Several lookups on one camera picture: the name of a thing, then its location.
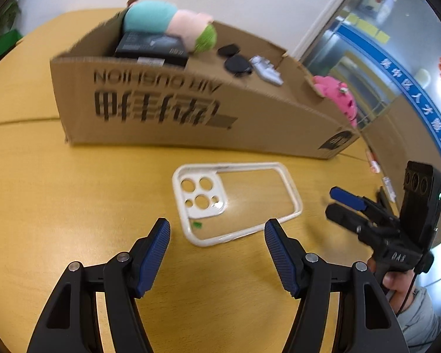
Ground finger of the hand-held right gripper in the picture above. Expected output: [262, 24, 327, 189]
[330, 187, 399, 227]
[325, 204, 372, 236]

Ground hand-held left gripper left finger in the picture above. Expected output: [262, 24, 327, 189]
[26, 218, 171, 353]

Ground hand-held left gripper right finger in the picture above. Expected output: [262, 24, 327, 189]
[264, 219, 408, 353]

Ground white clear phone case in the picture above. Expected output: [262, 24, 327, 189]
[172, 162, 303, 248]

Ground brown cardboard box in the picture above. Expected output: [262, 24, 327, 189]
[49, 9, 361, 160]

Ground black sunglasses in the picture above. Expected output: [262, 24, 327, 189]
[218, 44, 252, 78]

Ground person's right forearm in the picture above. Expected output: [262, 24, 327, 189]
[393, 287, 441, 350]

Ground person's right hand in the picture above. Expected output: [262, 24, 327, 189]
[367, 257, 416, 304]

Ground red pen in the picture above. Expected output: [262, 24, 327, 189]
[367, 146, 381, 174]

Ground blue banner strip on glass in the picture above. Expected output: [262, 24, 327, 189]
[334, 18, 441, 162]

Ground yellow shelf unit behind glass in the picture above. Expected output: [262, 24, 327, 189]
[333, 44, 397, 126]

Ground grey toy ship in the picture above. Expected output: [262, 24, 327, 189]
[249, 55, 283, 87]

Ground black product box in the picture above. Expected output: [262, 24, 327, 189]
[115, 32, 190, 69]

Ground teal pink green plush toy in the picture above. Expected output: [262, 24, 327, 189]
[123, 0, 218, 56]

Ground green potted plant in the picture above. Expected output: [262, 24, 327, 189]
[0, 2, 21, 41]

